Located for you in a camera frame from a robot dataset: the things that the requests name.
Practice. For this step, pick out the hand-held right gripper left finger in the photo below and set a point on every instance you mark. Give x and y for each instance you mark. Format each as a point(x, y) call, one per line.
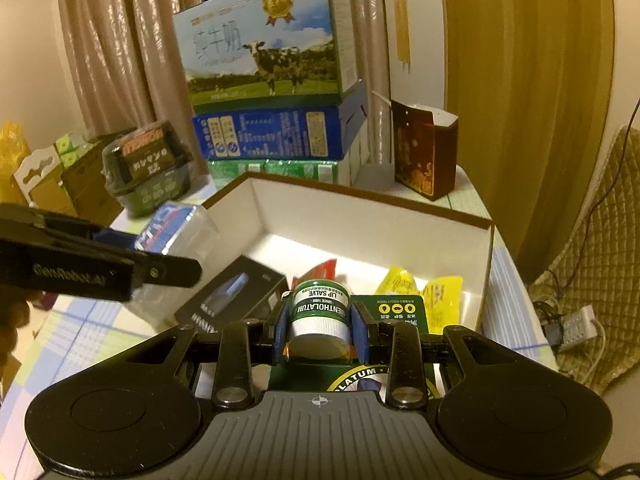
point(280, 332)

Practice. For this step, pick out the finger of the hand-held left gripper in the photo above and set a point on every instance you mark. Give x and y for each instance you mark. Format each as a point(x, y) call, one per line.
point(60, 227)
point(167, 270)

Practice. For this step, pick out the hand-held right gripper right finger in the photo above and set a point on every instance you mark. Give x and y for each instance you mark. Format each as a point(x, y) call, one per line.
point(358, 332)

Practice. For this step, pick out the blue tissue pack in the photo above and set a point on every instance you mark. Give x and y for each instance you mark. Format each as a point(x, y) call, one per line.
point(175, 225)

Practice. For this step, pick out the green lip salve card pack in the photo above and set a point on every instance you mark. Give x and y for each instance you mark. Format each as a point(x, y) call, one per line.
point(317, 305)

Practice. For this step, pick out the black shaver box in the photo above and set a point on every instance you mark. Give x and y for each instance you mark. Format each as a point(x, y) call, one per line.
point(230, 295)

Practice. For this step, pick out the red candy wrapper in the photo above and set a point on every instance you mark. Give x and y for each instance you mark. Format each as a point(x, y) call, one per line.
point(320, 270)

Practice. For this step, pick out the yellow snack packet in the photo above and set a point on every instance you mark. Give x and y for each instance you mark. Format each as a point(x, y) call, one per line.
point(442, 300)

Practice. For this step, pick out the brown cardboard box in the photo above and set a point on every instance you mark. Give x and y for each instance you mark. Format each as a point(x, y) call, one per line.
point(450, 260)

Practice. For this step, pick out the person's left hand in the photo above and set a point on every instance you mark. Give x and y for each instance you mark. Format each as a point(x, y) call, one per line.
point(12, 325)

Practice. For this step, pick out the purple bottle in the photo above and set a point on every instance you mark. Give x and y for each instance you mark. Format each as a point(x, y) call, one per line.
point(47, 302)

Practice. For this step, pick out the cardboard carton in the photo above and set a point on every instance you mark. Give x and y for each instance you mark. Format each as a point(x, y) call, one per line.
point(90, 185)

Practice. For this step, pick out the white cardboard cutout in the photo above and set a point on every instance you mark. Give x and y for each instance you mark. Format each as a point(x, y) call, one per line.
point(35, 170)

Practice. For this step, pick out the small green boxes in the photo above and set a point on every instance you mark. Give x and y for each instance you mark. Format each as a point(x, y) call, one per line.
point(69, 147)

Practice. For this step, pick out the yellow plastic bag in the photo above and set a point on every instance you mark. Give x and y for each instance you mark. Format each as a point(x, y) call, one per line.
point(12, 160)

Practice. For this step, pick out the black noodle container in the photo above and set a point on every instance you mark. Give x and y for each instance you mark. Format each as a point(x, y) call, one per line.
point(150, 170)

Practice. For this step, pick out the green drink pack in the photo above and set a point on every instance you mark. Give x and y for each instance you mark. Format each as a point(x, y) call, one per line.
point(290, 167)

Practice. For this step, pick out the blue milk carton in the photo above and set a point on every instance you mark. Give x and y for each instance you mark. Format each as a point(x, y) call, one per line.
point(270, 130)

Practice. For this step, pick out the dark red gift box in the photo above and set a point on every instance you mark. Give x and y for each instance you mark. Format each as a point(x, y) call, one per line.
point(422, 155)

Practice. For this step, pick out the black power adapter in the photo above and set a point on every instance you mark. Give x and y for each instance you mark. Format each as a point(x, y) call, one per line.
point(553, 332)

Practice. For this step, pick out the white power strip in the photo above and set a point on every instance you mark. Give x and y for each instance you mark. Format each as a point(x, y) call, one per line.
point(580, 327)

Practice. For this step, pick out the cow print milk carton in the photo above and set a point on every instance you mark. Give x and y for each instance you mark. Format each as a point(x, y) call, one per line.
point(260, 50)

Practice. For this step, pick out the chair with quilted cover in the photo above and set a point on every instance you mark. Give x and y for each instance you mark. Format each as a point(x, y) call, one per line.
point(600, 270)

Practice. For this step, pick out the golden curtain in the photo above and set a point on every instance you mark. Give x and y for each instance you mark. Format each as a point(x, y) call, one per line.
point(525, 110)

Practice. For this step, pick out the orange wall sticker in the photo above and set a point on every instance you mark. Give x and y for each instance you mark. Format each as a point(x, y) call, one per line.
point(403, 35)

